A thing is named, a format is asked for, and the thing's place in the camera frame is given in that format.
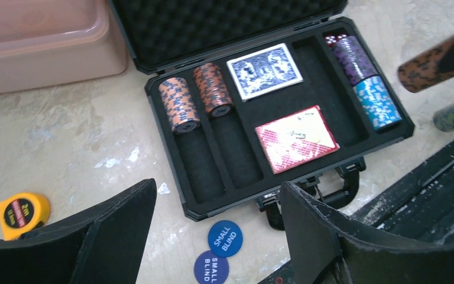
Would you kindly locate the light blue chip stack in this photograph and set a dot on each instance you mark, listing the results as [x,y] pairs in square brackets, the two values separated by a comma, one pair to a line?
[377,103]

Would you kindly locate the blue big blind button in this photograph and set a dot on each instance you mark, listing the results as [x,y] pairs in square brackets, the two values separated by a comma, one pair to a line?
[211,269]

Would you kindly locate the red white dice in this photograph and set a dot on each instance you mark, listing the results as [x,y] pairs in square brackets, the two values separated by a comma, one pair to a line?
[331,40]

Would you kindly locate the pink blue 10 chip stack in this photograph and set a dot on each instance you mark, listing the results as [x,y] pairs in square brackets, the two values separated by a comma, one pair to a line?
[213,91]

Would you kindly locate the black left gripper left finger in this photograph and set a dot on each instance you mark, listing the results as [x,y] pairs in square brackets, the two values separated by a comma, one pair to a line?
[101,244]

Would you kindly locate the orange brown chip stack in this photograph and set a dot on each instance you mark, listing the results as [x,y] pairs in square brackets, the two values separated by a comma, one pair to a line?
[179,105]

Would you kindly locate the orange black 100 chip stack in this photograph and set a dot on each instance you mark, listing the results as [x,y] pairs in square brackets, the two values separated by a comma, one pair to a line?
[422,71]

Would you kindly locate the pink plastic storage box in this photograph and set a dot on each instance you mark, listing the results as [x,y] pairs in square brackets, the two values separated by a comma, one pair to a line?
[47,43]

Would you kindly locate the black poker carrying case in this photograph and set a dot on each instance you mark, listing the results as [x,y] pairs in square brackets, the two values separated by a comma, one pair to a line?
[221,164]

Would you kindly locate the blue small blind button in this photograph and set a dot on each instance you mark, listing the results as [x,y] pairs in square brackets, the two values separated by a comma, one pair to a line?
[225,238]

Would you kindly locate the red card deck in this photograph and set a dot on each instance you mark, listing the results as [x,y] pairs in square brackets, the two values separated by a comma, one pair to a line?
[296,139]

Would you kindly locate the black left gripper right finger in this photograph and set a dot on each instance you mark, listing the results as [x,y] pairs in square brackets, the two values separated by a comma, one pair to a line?
[327,246]

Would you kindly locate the yellow tape measure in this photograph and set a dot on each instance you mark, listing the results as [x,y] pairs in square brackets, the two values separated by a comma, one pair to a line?
[22,213]

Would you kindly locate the blue card deck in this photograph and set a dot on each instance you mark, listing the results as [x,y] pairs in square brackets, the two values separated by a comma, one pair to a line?
[264,71]

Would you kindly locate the purple chip stack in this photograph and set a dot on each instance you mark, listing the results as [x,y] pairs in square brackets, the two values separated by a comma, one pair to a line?
[353,59]

